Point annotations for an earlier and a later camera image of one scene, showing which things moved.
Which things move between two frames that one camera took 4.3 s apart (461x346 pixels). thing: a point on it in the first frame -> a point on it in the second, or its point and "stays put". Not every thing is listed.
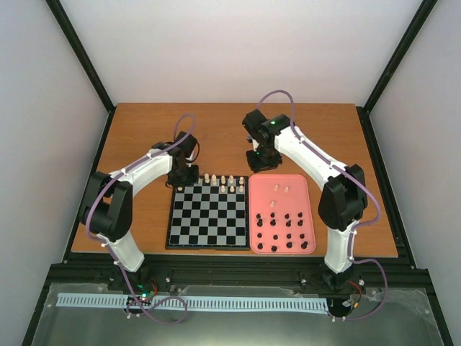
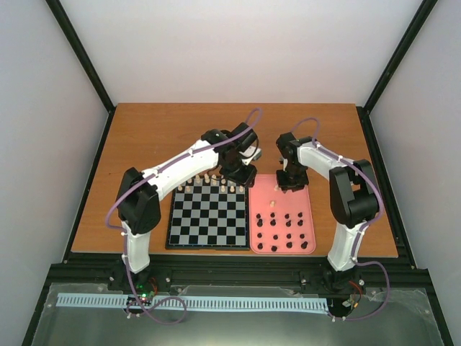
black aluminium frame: x=92 y=269 stays put
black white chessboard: x=212 y=214 stays put
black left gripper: x=193 y=179 -> x=246 y=179
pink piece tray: x=280 y=220 stays put
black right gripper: x=255 y=167 -> x=286 y=186
